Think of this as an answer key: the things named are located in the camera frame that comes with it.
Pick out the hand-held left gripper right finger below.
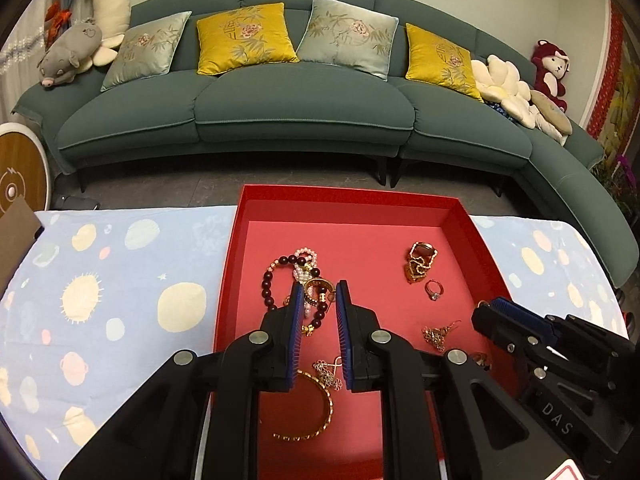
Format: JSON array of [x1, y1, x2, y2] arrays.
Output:
[[335, 280, 596, 480]]

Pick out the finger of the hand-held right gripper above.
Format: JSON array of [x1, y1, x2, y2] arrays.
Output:
[[491, 297, 632, 392], [471, 303, 627, 462]]

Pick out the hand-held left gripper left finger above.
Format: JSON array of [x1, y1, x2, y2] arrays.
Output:
[[59, 280, 306, 480]]

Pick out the black and gold bead bracelet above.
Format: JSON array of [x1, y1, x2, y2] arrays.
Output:
[[304, 277, 337, 311]]

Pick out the silver filigree earrings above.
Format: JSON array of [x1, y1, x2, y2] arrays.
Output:
[[312, 356, 346, 391]]

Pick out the gold chain-link bangle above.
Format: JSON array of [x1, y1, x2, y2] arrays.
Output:
[[272, 370, 335, 442]]

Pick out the red cardboard box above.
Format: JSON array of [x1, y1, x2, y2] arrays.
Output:
[[212, 184, 523, 480]]

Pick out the gold dangle earrings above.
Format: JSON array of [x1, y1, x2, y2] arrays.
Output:
[[421, 320, 463, 353]]

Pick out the potted plants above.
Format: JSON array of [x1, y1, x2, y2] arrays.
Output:
[[592, 150, 640, 221]]

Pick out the blue planet-print tablecloth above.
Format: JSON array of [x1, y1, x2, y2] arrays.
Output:
[[0, 205, 628, 480]]

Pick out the blue patterned cloth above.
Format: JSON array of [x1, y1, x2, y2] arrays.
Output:
[[485, 100, 516, 121]]

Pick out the teal curved sofa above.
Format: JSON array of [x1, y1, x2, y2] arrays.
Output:
[[11, 0, 640, 288]]

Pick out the red monkey plush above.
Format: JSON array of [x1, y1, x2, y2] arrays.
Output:
[[531, 40, 572, 113]]

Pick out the yellow embroidered cushion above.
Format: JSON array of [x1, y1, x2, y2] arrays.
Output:
[[405, 22, 483, 98], [196, 2, 301, 77]]

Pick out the brown cardboard box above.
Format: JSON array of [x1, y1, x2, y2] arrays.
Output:
[[0, 196, 45, 291]]

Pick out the grey-green embroidered cushion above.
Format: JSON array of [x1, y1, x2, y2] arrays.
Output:
[[100, 11, 193, 93], [296, 0, 400, 81]]

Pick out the round white and wood device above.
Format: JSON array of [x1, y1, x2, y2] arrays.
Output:
[[0, 122, 50, 213]]

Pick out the grey pig plush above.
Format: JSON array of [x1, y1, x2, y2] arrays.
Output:
[[37, 20, 103, 90]]

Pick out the white long plush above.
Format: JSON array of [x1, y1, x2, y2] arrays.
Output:
[[82, 0, 132, 41]]

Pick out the white sheer curtain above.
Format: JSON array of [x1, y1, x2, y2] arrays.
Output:
[[0, 0, 61, 126]]

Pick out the red plush decoration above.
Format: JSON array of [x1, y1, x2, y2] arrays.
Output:
[[46, 2, 72, 37]]

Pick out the dark red bead bracelet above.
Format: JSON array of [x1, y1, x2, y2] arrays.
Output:
[[261, 255, 326, 337]]

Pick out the pink pearl bracelet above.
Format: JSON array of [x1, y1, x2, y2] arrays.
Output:
[[294, 247, 321, 283]]

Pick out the gold amber ring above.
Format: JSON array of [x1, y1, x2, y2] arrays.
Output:
[[409, 241, 440, 266]]

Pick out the red wall hanging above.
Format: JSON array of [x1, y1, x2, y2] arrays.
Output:
[[582, 0, 632, 141]]

